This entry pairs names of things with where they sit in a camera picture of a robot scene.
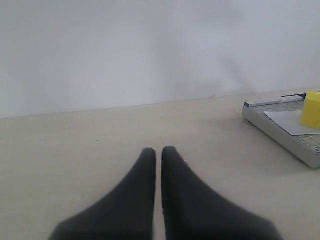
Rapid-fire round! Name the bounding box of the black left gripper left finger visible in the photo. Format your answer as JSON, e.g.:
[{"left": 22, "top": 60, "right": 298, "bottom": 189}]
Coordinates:
[{"left": 49, "top": 148, "right": 157, "bottom": 240}]

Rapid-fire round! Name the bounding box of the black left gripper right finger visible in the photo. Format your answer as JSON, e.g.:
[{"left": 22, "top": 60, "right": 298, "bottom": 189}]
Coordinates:
[{"left": 161, "top": 146, "right": 283, "bottom": 240}]

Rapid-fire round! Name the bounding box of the white paper sheet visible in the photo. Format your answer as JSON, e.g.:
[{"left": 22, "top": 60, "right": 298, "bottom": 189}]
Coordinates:
[{"left": 264, "top": 110, "right": 320, "bottom": 136}]

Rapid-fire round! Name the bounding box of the yellow foam cube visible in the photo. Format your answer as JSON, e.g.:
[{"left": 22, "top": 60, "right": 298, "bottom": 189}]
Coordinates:
[{"left": 299, "top": 91, "right": 320, "bottom": 129}]

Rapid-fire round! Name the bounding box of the grey paper cutter base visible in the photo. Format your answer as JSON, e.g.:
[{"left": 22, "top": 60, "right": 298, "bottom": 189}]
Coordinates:
[{"left": 242, "top": 93, "right": 320, "bottom": 169}]

